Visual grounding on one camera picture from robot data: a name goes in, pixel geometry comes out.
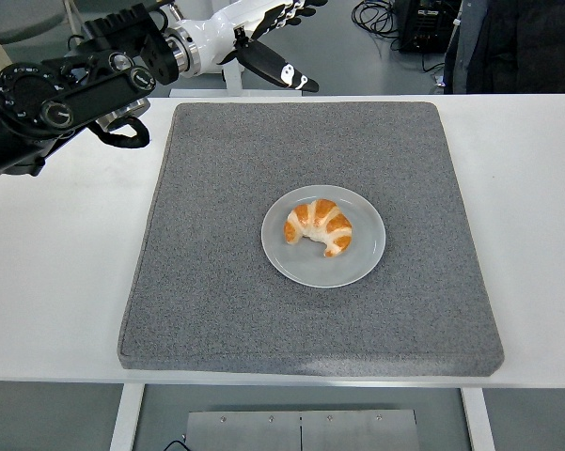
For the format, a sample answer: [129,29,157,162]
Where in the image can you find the grey metal plate with screws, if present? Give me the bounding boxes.
[183,409,420,451]

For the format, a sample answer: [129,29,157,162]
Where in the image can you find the grey speckled square mat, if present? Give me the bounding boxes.
[117,101,506,379]

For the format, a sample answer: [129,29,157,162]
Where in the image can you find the black floor cables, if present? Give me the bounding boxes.
[351,0,405,51]

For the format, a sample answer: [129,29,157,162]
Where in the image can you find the white table leg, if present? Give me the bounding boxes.
[460,388,495,451]
[108,383,146,451]

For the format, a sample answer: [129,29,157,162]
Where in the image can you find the black equipment box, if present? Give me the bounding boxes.
[393,0,462,54]

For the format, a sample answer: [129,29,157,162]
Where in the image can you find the orange white croissant bread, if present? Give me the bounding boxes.
[283,198,353,258]

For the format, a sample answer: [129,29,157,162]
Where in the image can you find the white table column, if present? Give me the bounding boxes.
[222,63,245,95]

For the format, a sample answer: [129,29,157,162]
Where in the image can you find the grey chair with casters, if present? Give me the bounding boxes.
[0,0,100,47]

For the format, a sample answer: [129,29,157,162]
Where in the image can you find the grey round plate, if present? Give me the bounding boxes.
[260,183,387,289]

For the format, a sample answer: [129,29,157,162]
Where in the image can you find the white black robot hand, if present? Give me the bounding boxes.
[190,0,329,93]

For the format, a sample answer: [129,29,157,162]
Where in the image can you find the person in dark clothes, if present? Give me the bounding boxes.
[443,0,565,95]

